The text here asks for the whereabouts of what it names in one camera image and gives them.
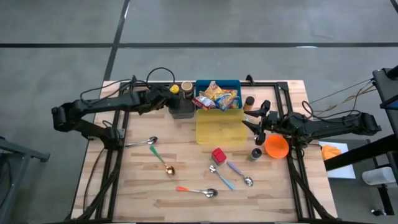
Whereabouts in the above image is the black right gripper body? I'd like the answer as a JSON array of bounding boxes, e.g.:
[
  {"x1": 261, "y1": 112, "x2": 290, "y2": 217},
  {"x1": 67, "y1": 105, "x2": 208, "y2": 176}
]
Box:
[{"x1": 264, "y1": 118, "x2": 287, "y2": 136}]

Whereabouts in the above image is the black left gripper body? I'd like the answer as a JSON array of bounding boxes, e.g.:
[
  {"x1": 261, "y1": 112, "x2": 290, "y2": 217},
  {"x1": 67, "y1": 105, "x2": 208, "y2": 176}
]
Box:
[{"x1": 133, "y1": 88, "x2": 165, "y2": 113}]

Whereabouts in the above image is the brown spice bottle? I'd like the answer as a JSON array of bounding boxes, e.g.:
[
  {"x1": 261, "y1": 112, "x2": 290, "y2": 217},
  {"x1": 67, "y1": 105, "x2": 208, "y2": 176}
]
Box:
[{"x1": 243, "y1": 95, "x2": 256, "y2": 112}]

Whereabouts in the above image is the oregano spice jar black lid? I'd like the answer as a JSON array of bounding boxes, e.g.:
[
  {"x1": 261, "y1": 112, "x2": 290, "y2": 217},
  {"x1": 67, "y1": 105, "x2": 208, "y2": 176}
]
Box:
[{"x1": 248, "y1": 147, "x2": 263, "y2": 162}]

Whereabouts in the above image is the brown cardboard canister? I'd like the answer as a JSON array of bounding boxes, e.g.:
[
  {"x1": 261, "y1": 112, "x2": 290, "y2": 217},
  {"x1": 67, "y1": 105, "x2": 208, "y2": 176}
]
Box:
[{"x1": 181, "y1": 80, "x2": 194, "y2": 100}]

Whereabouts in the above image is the red snack bag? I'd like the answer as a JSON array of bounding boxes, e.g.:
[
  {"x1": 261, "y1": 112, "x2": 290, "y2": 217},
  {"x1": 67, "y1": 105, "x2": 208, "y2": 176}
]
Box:
[{"x1": 192, "y1": 95, "x2": 218, "y2": 110}]

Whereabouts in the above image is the snack bag with blue print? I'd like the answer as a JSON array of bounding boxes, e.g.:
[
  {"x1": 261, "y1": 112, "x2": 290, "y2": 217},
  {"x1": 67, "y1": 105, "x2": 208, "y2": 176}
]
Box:
[{"x1": 214, "y1": 90, "x2": 240, "y2": 112}]

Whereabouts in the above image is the purple handled metal spoon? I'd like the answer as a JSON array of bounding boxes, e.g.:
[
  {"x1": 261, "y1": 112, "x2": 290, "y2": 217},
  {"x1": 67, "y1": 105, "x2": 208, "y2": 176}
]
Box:
[{"x1": 226, "y1": 161, "x2": 254, "y2": 187}]

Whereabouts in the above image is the red smoked paprika tin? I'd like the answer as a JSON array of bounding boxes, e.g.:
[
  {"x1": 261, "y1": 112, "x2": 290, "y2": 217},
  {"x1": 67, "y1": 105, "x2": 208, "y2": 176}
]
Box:
[{"x1": 211, "y1": 147, "x2": 228, "y2": 166}]

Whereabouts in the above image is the yellow orange snack bag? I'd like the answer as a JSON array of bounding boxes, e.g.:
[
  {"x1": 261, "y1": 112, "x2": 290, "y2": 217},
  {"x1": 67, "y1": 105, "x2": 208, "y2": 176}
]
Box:
[{"x1": 200, "y1": 80, "x2": 224, "y2": 101}]

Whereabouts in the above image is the teal handled metal spoon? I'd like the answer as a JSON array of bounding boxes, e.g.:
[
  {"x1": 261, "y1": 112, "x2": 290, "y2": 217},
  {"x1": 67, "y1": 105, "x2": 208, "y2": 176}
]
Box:
[{"x1": 208, "y1": 164, "x2": 236, "y2": 191}]

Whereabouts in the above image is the gold spoon green handle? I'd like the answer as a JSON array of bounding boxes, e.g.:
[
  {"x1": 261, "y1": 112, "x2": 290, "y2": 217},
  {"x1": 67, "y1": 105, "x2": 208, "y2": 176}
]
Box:
[{"x1": 149, "y1": 145, "x2": 177, "y2": 177}]

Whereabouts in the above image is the orange handled metal spoon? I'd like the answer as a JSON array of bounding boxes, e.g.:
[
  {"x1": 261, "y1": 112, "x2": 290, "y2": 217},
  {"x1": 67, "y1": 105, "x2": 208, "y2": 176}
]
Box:
[{"x1": 175, "y1": 185, "x2": 219, "y2": 199}]

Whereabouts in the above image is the orange plastic bowl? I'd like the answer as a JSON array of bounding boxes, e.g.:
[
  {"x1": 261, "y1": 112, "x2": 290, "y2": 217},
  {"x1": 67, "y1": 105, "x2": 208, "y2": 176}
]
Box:
[{"x1": 264, "y1": 134, "x2": 290, "y2": 160}]

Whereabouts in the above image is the dark grey plastic bin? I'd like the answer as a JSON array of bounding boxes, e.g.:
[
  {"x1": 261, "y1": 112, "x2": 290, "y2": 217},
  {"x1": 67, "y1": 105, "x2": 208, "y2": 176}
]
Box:
[{"x1": 168, "y1": 82, "x2": 197, "y2": 119}]

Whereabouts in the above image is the plain metal spoon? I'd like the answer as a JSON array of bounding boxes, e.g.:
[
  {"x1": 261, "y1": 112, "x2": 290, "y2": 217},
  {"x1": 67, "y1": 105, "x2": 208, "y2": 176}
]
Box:
[{"x1": 124, "y1": 136, "x2": 159, "y2": 149}]

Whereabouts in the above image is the blue plastic bin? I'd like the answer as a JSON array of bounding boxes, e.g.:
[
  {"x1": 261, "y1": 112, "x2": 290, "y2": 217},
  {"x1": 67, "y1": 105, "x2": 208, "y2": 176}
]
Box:
[{"x1": 195, "y1": 79, "x2": 243, "y2": 110}]

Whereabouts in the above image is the yellow translucent plastic bin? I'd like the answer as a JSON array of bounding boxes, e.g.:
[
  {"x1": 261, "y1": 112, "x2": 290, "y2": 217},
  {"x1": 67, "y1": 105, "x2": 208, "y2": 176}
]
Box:
[{"x1": 195, "y1": 108, "x2": 248, "y2": 146}]

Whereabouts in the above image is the orange object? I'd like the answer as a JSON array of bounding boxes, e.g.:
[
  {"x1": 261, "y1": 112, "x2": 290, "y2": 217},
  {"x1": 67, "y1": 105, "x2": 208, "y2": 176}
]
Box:
[{"x1": 321, "y1": 144, "x2": 342, "y2": 161}]

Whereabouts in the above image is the white paper sheet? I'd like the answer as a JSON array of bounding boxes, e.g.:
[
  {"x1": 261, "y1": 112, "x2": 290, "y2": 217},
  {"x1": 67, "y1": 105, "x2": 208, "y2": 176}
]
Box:
[{"x1": 318, "y1": 141, "x2": 357, "y2": 180}]

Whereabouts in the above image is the black desk bar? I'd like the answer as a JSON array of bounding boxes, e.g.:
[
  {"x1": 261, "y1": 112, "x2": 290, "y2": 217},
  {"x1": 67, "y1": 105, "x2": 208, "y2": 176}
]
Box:
[{"x1": 325, "y1": 133, "x2": 398, "y2": 172}]

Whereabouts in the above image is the grey padded cylinder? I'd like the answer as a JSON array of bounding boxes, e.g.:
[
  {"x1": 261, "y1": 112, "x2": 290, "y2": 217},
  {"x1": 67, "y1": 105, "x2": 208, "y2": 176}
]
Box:
[{"x1": 361, "y1": 167, "x2": 396, "y2": 187}]

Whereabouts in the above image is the black side furniture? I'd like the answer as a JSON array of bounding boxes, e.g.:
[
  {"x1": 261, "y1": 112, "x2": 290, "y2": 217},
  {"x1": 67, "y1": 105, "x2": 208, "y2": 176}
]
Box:
[{"x1": 372, "y1": 65, "x2": 398, "y2": 110}]

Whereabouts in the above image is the grey metal stand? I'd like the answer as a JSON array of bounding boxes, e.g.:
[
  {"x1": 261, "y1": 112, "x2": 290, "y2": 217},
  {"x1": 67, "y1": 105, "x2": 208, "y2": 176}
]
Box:
[{"x1": 0, "y1": 136, "x2": 50, "y2": 223}]

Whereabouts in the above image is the black table frame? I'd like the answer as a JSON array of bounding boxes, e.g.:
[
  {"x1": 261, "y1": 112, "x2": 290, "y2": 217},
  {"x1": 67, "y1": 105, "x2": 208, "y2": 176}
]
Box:
[{"x1": 73, "y1": 74, "x2": 340, "y2": 223}]

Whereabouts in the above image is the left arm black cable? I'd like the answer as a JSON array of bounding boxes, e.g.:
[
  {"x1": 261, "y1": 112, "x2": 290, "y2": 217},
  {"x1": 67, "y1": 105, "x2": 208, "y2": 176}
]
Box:
[{"x1": 80, "y1": 66, "x2": 177, "y2": 105}]

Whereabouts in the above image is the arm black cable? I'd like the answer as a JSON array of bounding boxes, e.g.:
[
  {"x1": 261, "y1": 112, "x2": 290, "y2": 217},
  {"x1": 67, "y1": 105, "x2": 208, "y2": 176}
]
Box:
[
  {"x1": 301, "y1": 100, "x2": 374, "y2": 121},
  {"x1": 80, "y1": 66, "x2": 177, "y2": 105}
]

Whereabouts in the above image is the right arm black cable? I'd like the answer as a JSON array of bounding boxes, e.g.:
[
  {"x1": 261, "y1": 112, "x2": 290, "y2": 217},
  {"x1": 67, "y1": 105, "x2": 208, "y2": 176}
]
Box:
[{"x1": 301, "y1": 100, "x2": 374, "y2": 121}]

